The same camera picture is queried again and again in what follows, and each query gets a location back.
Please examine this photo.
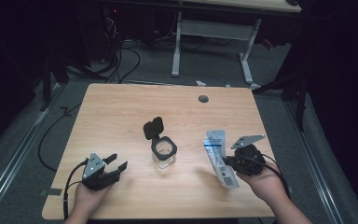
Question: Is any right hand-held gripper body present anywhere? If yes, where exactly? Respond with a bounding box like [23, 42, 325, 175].
[230, 133, 267, 176]

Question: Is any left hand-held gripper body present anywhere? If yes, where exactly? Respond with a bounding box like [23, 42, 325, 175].
[81, 152, 120, 191]

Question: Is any white and blue pouch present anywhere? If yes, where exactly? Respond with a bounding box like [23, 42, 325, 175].
[202, 129, 241, 189]

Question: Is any clear jar with black lid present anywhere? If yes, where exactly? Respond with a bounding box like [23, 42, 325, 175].
[143, 116, 178, 170]

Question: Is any person's left hand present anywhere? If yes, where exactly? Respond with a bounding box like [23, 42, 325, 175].
[74, 183, 113, 218]

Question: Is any person's right hand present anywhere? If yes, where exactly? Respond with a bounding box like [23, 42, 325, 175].
[236, 166, 288, 203]

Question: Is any grey tape piece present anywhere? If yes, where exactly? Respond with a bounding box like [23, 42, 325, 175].
[40, 188, 62, 198]

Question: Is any black metal stand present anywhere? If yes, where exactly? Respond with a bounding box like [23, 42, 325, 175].
[39, 52, 70, 112]
[251, 69, 310, 132]

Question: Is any dark computer with red light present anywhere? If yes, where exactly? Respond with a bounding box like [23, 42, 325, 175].
[101, 4, 124, 62]

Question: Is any white-framed desk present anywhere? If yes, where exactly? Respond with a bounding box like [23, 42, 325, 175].
[171, 0, 302, 85]

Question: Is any left hand-held gripper cable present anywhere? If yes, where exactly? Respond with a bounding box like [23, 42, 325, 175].
[62, 158, 90, 220]

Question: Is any hand-held gripper cable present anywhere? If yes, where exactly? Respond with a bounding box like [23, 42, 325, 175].
[245, 153, 292, 200]
[62, 158, 90, 220]

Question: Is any right hand-held gripper cable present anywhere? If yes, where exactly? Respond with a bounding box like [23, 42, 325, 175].
[245, 153, 292, 200]

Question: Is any black floor cable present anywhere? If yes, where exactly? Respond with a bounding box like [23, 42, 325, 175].
[37, 104, 82, 173]

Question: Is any metal floor rail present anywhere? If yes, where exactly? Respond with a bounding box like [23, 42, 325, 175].
[283, 99, 345, 224]
[0, 83, 63, 224]

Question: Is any bundle of black cables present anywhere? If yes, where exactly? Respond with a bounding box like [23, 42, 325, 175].
[103, 38, 142, 84]

